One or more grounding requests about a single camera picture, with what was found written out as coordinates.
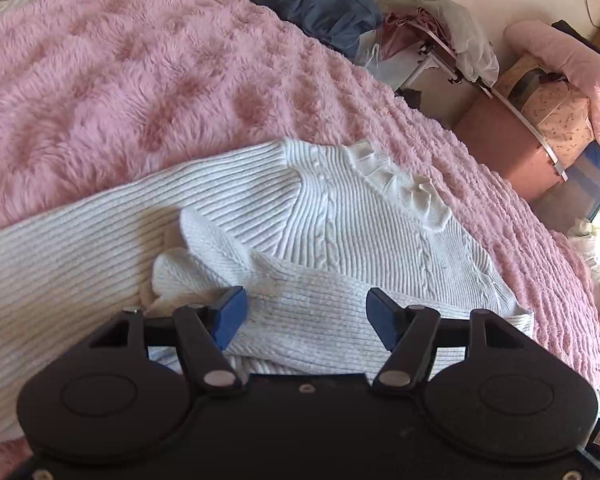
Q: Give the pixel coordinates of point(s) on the beige patterned storage bag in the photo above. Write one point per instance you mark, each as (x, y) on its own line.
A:
(553, 106)

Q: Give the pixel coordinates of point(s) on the pink fluffy bed blanket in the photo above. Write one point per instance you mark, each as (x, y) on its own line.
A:
(99, 93)

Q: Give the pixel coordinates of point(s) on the clear plastic bag pile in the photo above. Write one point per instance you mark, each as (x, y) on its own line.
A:
(474, 53)

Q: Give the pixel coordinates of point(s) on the white cable knit sweater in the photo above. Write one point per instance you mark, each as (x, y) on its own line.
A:
(307, 230)

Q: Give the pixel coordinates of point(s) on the blue duffel bag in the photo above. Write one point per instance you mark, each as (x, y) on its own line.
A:
(337, 24)

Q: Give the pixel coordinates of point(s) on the pink quilted duvet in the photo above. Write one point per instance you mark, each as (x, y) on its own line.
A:
(564, 54)

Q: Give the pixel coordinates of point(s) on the dusty pink cloth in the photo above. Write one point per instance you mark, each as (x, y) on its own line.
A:
(396, 32)

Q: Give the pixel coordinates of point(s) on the blue storage container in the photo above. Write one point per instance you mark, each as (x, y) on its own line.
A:
(578, 198)

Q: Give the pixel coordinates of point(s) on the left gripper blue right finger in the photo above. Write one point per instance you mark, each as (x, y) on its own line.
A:
(385, 316)

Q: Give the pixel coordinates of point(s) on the pink plastic storage bin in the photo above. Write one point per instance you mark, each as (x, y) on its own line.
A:
(497, 138)

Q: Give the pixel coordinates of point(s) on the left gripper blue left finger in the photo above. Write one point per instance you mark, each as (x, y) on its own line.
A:
(227, 315)

